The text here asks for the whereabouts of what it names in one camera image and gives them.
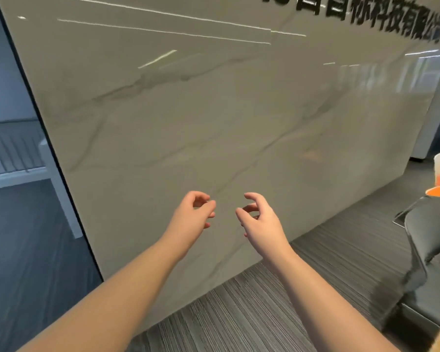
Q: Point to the person's left forearm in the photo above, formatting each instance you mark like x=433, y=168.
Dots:
x=117, y=293

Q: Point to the person's right forearm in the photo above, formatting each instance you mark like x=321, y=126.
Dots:
x=326, y=304

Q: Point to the person's right fingers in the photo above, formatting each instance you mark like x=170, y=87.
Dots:
x=255, y=199

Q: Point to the person's right hand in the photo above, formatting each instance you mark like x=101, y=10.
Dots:
x=266, y=227

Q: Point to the person's left fingers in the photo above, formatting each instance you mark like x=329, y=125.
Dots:
x=204, y=208

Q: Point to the person's left hand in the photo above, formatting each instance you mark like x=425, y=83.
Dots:
x=185, y=219

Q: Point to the grey office chair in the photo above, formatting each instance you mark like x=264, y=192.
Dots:
x=423, y=230

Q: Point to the grey window blinds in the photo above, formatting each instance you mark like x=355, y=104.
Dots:
x=13, y=150

